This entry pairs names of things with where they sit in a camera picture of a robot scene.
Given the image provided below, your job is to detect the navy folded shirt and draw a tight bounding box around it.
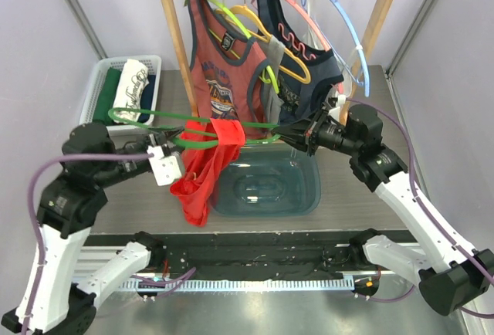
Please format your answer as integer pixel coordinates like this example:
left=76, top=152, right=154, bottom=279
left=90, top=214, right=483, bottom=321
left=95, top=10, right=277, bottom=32
left=138, top=75, right=156, bottom=123

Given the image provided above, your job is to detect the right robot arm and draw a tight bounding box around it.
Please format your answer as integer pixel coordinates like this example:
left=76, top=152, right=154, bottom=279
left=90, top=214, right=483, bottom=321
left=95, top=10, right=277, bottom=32
left=272, top=103, right=493, bottom=316

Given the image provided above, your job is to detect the pink hanger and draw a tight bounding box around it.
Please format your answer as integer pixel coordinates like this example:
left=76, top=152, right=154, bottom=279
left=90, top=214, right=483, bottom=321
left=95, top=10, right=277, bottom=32
left=251, top=0, right=347, bottom=95

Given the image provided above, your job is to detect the green folded shirt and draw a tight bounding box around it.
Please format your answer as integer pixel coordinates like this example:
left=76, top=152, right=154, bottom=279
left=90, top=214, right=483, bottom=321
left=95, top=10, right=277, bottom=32
left=93, top=68, right=121, bottom=126

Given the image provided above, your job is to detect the maroon graphic tank top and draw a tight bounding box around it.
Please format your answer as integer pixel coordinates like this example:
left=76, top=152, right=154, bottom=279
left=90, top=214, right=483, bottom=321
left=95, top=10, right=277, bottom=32
left=187, top=0, right=268, bottom=123

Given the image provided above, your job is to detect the lime green hanger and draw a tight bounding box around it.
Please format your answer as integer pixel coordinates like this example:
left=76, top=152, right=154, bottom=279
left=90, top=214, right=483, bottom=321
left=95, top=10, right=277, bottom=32
left=184, top=0, right=279, bottom=100

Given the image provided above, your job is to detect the yellow hanger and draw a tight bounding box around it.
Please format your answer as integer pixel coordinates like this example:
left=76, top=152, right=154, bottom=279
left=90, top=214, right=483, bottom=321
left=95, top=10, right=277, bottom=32
left=215, top=5, right=312, bottom=84

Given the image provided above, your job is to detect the navy tank top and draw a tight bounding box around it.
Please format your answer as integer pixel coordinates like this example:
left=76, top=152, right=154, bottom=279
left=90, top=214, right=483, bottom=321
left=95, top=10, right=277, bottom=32
left=256, top=0, right=344, bottom=125

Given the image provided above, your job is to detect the red tank top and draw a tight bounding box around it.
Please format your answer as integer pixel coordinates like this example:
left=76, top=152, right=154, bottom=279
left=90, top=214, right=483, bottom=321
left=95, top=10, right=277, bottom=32
left=170, top=118, right=245, bottom=227

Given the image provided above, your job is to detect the light blue hanger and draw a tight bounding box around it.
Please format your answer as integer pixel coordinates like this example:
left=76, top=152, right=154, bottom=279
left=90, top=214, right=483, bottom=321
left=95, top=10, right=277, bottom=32
left=296, top=0, right=371, bottom=98

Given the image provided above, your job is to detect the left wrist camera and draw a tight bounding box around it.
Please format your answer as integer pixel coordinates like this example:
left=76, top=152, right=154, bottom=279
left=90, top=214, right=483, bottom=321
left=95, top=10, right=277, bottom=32
left=147, top=146, right=185, bottom=187

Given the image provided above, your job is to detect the teal plastic tub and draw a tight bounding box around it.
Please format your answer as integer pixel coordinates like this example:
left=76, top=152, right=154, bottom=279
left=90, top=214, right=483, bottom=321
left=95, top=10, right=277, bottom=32
left=208, top=144, right=321, bottom=218

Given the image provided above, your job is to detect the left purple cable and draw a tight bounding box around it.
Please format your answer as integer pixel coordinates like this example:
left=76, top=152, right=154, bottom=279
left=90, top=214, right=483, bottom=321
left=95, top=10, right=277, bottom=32
left=21, top=151, right=154, bottom=335

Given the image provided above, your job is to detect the green plastic hanger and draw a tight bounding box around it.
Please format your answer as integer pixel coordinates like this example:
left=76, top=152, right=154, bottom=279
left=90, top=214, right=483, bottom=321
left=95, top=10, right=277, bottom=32
left=108, top=107, right=281, bottom=150

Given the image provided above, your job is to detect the white plastic basket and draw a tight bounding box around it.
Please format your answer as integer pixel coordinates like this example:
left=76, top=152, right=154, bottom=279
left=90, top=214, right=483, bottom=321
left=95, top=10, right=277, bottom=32
left=80, top=55, right=161, bottom=135

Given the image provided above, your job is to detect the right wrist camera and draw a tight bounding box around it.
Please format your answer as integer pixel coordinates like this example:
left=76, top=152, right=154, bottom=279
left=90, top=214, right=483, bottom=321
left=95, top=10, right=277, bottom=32
left=325, top=94, right=347, bottom=123

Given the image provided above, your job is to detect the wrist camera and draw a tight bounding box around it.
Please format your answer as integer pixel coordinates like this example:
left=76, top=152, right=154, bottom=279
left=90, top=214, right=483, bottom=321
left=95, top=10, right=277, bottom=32
left=325, top=94, right=347, bottom=123
left=147, top=146, right=185, bottom=187

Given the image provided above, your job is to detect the grey tank top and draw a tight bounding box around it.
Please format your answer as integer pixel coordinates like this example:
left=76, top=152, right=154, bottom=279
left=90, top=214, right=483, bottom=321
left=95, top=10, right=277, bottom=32
left=259, top=37, right=284, bottom=124

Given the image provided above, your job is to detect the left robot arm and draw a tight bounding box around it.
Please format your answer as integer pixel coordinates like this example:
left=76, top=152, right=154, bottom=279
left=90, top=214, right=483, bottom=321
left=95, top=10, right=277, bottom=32
left=1, top=123, right=183, bottom=334

